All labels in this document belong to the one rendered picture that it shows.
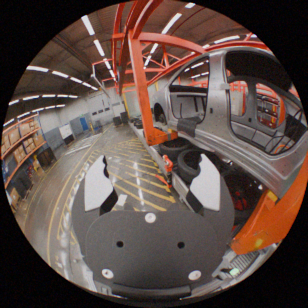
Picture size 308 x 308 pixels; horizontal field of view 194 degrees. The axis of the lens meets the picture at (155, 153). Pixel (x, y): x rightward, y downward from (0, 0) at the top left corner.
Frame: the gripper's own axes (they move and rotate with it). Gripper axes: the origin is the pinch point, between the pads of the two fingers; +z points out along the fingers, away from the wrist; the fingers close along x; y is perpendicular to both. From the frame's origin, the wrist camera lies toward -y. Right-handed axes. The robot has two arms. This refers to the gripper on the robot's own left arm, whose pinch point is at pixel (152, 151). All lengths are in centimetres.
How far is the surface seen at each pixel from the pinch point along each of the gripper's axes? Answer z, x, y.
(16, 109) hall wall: 174, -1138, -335
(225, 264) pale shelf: -41, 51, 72
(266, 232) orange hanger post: -25, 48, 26
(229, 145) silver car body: 52, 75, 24
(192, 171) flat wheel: 65, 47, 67
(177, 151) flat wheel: 122, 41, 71
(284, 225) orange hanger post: -28, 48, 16
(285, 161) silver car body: -2, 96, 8
